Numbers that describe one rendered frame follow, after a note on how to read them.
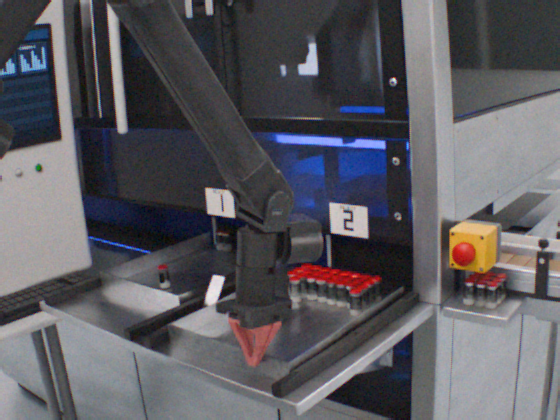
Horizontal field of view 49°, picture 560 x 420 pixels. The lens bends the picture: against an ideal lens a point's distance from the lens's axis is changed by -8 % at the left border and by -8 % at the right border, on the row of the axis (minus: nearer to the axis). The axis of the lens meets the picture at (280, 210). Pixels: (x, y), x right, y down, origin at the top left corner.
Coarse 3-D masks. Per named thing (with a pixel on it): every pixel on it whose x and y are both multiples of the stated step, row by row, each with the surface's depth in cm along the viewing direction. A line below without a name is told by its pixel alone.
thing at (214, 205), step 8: (208, 192) 148; (216, 192) 146; (224, 192) 145; (208, 200) 149; (216, 200) 147; (224, 200) 145; (232, 200) 144; (208, 208) 149; (216, 208) 148; (224, 208) 146; (232, 208) 144; (224, 216) 147; (232, 216) 145
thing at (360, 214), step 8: (336, 208) 126; (344, 208) 125; (352, 208) 124; (360, 208) 123; (336, 216) 127; (344, 216) 125; (360, 216) 123; (336, 224) 127; (352, 224) 125; (360, 224) 123; (336, 232) 128; (344, 232) 126; (352, 232) 125; (360, 232) 124
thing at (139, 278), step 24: (192, 240) 159; (120, 264) 142; (144, 264) 148; (168, 264) 151; (192, 264) 150; (216, 264) 149; (120, 288) 134; (144, 288) 128; (168, 288) 135; (192, 288) 125
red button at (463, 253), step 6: (456, 246) 108; (462, 246) 107; (468, 246) 107; (456, 252) 108; (462, 252) 107; (468, 252) 107; (474, 252) 107; (456, 258) 108; (462, 258) 107; (468, 258) 107; (474, 258) 108; (456, 264) 108; (462, 264) 108
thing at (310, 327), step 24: (288, 288) 131; (216, 312) 118; (288, 312) 119; (312, 312) 119; (336, 312) 118; (192, 336) 106; (216, 336) 111; (288, 336) 109; (312, 336) 109; (336, 336) 102; (240, 360) 100; (264, 360) 96; (288, 360) 101
